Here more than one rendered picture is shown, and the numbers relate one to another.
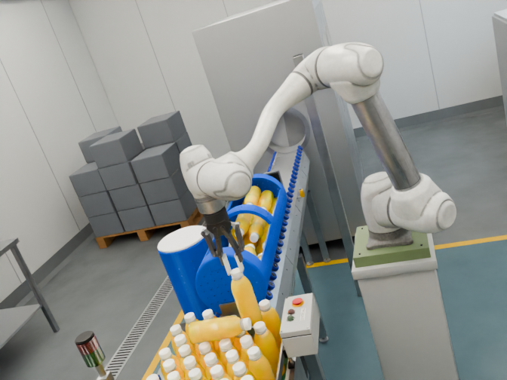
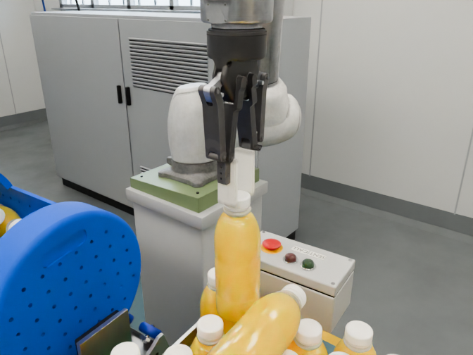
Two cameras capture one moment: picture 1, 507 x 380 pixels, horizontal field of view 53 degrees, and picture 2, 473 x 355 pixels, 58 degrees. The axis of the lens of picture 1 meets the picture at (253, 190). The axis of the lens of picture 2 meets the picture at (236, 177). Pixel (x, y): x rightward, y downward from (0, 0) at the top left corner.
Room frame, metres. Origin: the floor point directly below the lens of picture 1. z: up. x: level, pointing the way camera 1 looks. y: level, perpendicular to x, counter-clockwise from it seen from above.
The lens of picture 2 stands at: (1.35, 0.67, 1.54)
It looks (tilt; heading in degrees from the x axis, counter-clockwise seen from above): 23 degrees down; 288
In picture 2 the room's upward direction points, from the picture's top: straight up
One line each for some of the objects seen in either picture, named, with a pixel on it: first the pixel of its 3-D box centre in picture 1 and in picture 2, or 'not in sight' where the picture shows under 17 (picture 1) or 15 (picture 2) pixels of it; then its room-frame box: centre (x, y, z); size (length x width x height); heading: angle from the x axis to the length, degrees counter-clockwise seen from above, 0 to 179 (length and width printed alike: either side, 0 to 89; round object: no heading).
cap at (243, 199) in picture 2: (236, 273); (236, 201); (1.52, 0.14, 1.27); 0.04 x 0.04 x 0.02
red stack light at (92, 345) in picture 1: (87, 344); not in sight; (1.46, 0.66, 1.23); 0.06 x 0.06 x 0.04
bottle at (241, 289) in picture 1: (244, 298); (237, 260); (1.52, 0.14, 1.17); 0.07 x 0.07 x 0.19
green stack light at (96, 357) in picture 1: (93, 354); not in sight; (1.46, 0.66, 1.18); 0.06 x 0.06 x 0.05
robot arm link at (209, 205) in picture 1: (210, 201); (236, 2); (1.52, 0.14, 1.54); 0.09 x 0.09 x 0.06
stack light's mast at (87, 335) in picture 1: (93, 356); not in sight; (1.46, 0.66, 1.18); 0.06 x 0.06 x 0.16
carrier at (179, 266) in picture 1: (208, 306); not in sight; (2.56, 0.45, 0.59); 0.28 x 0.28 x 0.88
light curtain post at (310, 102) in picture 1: (332, 184); not in sight; (3.09, -0.50, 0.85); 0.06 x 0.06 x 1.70; 75
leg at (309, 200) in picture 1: (317, 227); not in sight; (3.67, -0.39, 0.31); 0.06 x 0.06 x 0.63; 75
